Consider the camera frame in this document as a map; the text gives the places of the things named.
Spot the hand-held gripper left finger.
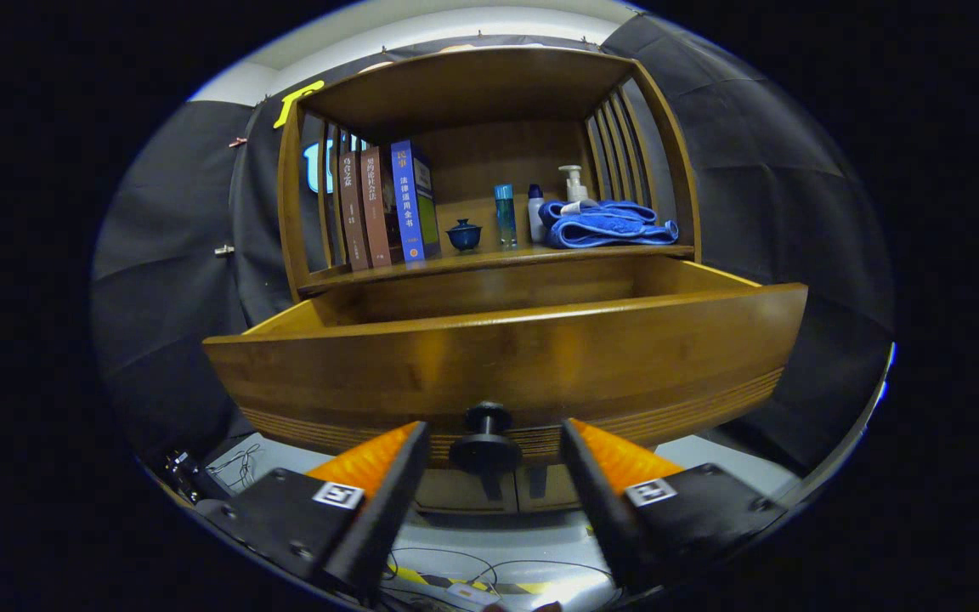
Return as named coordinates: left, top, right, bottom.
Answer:
left=195, top=420, right=431, bottom=596

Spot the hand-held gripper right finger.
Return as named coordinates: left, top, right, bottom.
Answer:
left=559, top=417, right=788, bottom=592

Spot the wooden drawer with black knob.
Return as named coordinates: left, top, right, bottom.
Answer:
left=202, top=255, right=809, bottom=477

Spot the wooden cabinet door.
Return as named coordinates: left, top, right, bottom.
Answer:
left=517, top=463, right=580, bottom=513
left=413, top=466, right=518, bottom=515

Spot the wooden cabinet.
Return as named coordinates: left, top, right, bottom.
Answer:
left=275, top=45, right=703, bottom=515

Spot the yellow black striped floor tape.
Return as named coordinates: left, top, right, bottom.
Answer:
left=388, top=565, right=567, bottom=596

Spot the small white floor device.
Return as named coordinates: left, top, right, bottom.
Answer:
left=434, top=581, right=503, bottom=611

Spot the black device with orange tips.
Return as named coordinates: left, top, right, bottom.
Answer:
left=158, top=449, right=227, bottom=504

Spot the blue folded towel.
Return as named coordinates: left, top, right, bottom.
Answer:
left=538, top=200, right=680, bottom=249

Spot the dark blue lidded teacup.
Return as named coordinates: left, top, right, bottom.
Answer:
left=445, top=218, right=483, bottom=252

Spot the white bottle with blue cap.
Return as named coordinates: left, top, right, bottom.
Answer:
left=527, top=184, right=548, bottom=244

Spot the dark brown book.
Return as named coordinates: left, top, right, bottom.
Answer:
left=337, top=151, right=371, bottom=273

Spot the reddish brown book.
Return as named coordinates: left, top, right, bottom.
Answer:
left=360, top=146, right=404, bottom=268

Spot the teal clear bottle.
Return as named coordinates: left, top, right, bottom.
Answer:
left=494, top=184, right=518, bottom=249

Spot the blue book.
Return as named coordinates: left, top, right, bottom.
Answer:
left=390, top=139, right=442, bottom=263

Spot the white pump bottle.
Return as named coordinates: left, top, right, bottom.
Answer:
left=559, top=164, right=599, bottom=213

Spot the black backdrop cloth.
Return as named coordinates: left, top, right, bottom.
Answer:
left=90, top=13, right=894, bottom=477

